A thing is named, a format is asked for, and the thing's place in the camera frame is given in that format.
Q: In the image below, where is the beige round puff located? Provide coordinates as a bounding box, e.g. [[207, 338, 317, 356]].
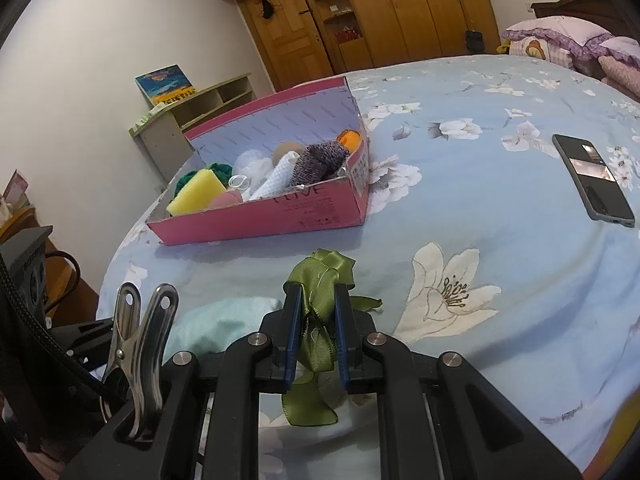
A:
[[273, 142, 304, 162]]

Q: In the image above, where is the green scrubber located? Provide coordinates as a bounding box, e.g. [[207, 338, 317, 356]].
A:
[[172, 161, 233, 197]]

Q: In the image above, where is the pink cardboard box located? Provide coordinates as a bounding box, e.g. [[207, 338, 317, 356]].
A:
[[145, 76, 372, 247]]

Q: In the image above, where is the yellow sponge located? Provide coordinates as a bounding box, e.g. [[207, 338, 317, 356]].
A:
[[166, 169, 228, 216]]

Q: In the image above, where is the blue and yellow painting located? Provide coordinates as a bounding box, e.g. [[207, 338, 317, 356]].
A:
[[135, 64, 196, 107]]

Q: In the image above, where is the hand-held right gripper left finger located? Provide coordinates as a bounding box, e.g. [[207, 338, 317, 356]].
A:
[[60, 285, 303, 480]]

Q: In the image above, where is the orange cloth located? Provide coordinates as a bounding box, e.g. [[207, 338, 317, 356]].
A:
[[336, 130, 362, 154]]

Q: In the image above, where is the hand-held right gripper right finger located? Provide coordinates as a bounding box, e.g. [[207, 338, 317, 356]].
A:
[[334, 285, 583, 480]]

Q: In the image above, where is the pink ruffled pillow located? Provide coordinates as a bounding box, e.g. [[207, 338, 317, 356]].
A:
[[597, 36, 640, 102]]

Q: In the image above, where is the light teal cloth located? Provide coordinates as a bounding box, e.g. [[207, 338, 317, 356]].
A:
[[175, 296, 283, 359]]

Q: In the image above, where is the green and white packet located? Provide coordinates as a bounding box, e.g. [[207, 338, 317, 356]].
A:
[[131, 105, 173, 131]]

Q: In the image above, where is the black braided cable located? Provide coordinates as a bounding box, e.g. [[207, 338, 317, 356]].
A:
[[0, 250, 108, 401]]

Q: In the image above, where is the silver metal spring clip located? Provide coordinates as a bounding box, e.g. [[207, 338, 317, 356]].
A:
[[100, 282, 179, 443]]

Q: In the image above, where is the green ribbon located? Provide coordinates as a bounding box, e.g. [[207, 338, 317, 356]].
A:
[[281, 248, 385, 428]]

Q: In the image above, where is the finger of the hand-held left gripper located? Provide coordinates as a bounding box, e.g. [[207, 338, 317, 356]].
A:
[[50, 317, 119, 376]]

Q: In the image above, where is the wooden side table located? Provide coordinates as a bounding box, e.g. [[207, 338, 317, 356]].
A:
[[0, 205, 101, 328]]

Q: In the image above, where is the floral blue bed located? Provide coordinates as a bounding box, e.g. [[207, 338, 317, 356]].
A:
[[97, 52, 640, 480]]

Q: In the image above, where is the purple ruffled cartoon pillow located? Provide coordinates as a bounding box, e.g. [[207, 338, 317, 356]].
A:
[[501, 16, 613, 69]]

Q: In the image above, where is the grey open shelf unit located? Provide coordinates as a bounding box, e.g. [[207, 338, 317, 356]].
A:
[[128, 73, 257, 183]]

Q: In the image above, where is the white waffle cloth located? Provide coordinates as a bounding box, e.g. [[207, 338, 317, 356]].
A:
[[247, 154, 301, 202]]

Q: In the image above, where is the dark wooden headboard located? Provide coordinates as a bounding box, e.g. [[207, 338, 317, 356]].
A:
[[530, 0, 628, 36]]

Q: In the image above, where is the grey knitted cloth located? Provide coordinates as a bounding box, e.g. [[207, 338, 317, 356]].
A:
[[291, 142, 351, 188]]

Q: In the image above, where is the wooden door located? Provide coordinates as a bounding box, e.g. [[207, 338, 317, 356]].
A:
[[237, 0, 334, 92]]

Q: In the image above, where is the wooden wardrobe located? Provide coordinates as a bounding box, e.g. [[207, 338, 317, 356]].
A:
[[206, 0, 501, 92]]

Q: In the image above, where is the black smartphone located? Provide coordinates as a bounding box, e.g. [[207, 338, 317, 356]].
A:
[[552, 134, 636, 228]]

